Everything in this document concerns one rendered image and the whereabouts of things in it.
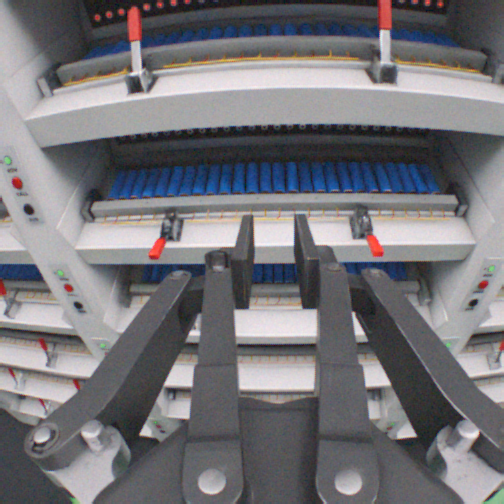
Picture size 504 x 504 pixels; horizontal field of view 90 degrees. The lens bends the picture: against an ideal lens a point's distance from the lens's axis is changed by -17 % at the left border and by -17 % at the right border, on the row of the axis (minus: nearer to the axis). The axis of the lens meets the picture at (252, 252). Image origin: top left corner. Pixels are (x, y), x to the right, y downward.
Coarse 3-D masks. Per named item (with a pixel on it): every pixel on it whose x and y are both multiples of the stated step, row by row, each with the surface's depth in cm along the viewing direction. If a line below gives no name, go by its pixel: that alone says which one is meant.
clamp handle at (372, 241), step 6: (366, 222) 39; (366, 228) 38; (366, 234) 37; (372, 234) 37; (366, 240) 36; (372, 240) 35; (372, 246) 34; (378, 246) 34; (372, 252) 34; (378, 252) 33
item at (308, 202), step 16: (96, 208) 44; (112, 208) 43; (128, 208) 43; (144, 208) 43; (160, 208) 43; (176, 208) 43; (192, 208) 43; (208, 208) 43; (224, 208) 43; (240, 208) 43; (256, 208) 43; (272, 208) 43; (288, 208) 42; (304, 208) 42; (320, 208) 42; (336, 208) 42; (352, 208) 42; (368, 208) 42; (384, 208) 42; (400, 208) 41; (416, 208) 41; (432, 208) 41; (448, 208) 41; (112, 224) 44
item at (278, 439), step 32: (256, 416) 7; (288, 416) 7; (160, 448) 6; (256, 448) 6; (288, 448) 6; (384, 448) 6; (128, 480) 6; (160, 480) 6; (256, 480) 6; (288, 480) 6; (384, 480) 5; (416, 480) 5
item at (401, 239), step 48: (144, 144) 49; (192, 144) 49; (240, 144) 49; (384, 144) 48; (96, 192) 45; (96, 240) 43; (144, 240) 42; (192, 240) 42; (288, 240) 41; (336, 240) 40; (384, 240) 40; (432, 240) 39
